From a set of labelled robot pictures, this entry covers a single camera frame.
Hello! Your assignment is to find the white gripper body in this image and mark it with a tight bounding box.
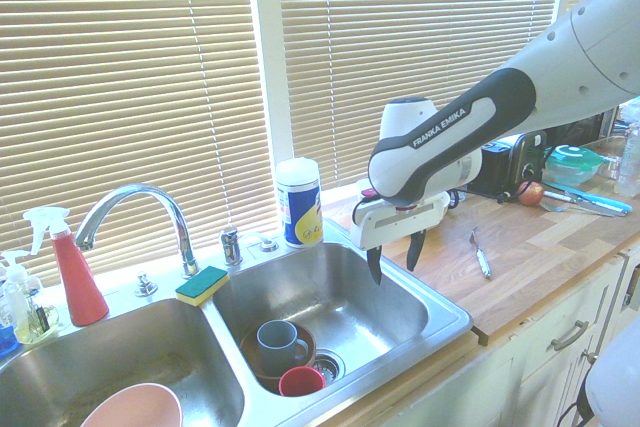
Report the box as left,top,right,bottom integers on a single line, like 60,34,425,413
349,191,449,251

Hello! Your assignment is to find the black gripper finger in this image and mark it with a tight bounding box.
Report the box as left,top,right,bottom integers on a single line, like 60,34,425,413
405,228,428,273
366,244,384,285

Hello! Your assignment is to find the stainless steel double sink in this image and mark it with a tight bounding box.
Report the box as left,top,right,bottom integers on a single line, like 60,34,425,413
0,241,474,427

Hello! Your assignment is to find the white sink hole cap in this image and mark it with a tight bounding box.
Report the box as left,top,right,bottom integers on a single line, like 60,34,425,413
241,230,282,255

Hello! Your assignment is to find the chrome sink knob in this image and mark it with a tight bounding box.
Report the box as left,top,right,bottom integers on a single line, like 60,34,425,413
133,270,159,298

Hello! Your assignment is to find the white wipes canister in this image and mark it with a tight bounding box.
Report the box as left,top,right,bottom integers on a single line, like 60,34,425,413
275,157,326,250

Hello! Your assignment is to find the brown bowl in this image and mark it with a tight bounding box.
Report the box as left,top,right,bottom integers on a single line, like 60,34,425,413
239,321,318,384

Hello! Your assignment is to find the metal drain strainer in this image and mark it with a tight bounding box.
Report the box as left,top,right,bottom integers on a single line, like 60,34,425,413
311,350,347,384

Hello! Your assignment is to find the black and silver toaster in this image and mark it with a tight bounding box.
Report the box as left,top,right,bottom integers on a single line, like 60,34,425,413
466,128,548,199

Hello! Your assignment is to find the red apple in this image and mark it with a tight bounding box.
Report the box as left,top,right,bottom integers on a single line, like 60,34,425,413
516,180,546,206

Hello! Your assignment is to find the gray mug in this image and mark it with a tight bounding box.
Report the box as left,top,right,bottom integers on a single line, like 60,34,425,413
255,319,312,377

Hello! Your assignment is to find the red cup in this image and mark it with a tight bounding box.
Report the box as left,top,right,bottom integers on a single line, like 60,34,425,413
277,365,328,399

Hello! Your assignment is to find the silver serving utensil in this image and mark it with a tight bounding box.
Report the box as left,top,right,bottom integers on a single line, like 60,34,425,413
539,189,627,219

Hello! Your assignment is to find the white kitchen cabinet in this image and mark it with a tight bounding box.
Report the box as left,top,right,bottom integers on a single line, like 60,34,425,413
319,245,640,427

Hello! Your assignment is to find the green and yellow sponge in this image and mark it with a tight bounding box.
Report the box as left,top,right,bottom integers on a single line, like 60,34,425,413
174,265,231,308

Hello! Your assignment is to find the green lidded glass container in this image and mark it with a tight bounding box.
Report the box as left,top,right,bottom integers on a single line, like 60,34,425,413
543,143,607,188

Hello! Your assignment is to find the chrome curved faucet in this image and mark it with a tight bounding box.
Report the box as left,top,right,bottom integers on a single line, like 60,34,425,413
73,183,202,279

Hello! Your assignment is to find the clear plastic tub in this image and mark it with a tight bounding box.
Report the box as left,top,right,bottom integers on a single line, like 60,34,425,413
595,133,629,181

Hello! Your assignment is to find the clear water bottle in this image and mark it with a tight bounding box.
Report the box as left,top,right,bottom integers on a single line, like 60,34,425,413
613,120,640,199

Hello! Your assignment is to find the pink bowl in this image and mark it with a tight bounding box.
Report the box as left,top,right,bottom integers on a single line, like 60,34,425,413
79,382,184,427

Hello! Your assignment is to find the red spray bottle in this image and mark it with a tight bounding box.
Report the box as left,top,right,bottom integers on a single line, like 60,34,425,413
22,206,111,328

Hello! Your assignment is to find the wide beige window blind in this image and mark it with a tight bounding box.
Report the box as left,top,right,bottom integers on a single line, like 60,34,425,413
0,0,267,289

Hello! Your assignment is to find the clear pump soap bottle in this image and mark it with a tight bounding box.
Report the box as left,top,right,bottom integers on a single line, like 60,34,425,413
0,248,61,346

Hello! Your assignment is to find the blue liquid bottle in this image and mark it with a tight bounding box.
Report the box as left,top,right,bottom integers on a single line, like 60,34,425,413
0,291,21,359

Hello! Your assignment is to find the metal drawer handle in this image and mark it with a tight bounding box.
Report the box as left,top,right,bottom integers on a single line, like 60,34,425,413
550,318,591,351

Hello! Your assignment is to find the teal handled knife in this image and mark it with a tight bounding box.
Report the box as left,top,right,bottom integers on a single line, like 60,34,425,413
541,180,634,214

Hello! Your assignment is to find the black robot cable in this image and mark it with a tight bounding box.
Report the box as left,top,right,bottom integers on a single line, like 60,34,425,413
555,380,594,427

